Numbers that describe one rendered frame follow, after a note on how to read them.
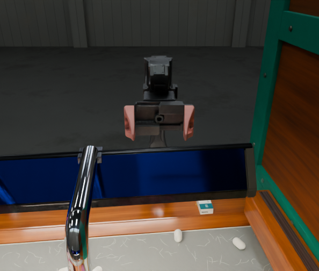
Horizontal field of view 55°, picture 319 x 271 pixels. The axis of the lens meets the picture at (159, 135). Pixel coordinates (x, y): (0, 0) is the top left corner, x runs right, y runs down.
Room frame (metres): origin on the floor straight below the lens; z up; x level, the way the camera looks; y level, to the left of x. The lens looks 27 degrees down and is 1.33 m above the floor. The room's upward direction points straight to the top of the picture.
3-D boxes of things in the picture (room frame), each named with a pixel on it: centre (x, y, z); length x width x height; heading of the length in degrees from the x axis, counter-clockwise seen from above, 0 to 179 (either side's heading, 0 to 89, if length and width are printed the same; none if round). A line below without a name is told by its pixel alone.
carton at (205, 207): (0.68, -0.12, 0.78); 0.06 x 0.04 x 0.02; 6
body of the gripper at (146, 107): (0.62, 0.00, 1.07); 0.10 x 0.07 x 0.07; 90
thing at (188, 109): (0.55, -0.03, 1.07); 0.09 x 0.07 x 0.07; 0
